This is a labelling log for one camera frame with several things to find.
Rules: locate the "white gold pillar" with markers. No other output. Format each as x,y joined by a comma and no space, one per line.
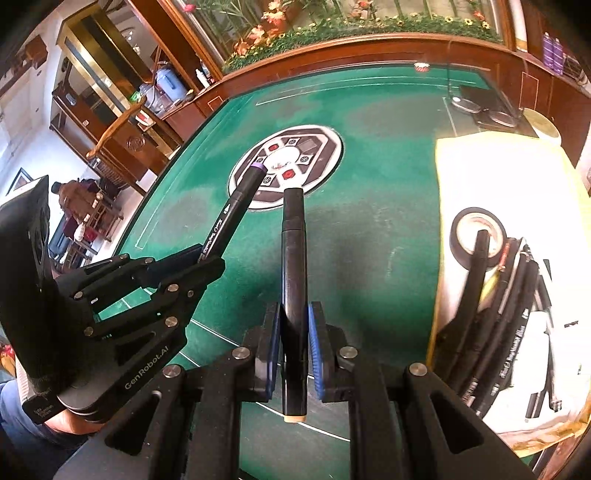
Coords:
519,27

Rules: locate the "person's blue jeans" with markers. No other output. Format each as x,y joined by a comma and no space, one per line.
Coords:
18,415

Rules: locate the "pile of black pens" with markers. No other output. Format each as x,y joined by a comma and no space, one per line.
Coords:
503,323

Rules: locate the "framed picture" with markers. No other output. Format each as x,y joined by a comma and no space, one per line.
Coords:
21,181

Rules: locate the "black marker cream cap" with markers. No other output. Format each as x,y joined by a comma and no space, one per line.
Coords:
294,258

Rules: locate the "small white bottle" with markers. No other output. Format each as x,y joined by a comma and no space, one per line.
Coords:
202,76

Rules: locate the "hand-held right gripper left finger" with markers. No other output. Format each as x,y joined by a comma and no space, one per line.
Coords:
274,355

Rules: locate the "eyeglasses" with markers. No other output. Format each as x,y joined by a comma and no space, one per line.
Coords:
503,119

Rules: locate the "blue jug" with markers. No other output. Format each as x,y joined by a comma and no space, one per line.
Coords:
168,83

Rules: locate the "black flat case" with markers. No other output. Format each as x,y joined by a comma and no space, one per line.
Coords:
489,92

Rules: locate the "black tape roll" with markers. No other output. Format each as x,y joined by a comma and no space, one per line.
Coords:
461,226

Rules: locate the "glass display cabinet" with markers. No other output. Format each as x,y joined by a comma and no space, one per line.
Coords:
106,60

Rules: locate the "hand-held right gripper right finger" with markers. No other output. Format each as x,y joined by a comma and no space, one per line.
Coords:
317,355

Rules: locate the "floral painted screen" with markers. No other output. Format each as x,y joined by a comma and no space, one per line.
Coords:
369,18

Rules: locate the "round table control panel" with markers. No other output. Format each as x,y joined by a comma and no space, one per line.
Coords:
314,152

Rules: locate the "colourful printed cloth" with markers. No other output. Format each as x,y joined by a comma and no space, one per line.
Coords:
8,360

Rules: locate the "black marker purple caps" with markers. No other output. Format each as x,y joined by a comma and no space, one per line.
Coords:
235,207

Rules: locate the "person's left forearm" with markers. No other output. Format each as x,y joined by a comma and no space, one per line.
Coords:
78,423

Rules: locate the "small red white object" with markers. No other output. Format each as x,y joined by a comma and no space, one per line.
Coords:
422,67

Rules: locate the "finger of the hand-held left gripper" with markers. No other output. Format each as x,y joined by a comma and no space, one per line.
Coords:
147,364
138,270

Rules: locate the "white tray yellow rim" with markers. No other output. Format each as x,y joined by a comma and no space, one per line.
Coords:
508,175

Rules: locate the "round brass dish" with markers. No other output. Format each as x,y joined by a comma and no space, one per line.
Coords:
540,122

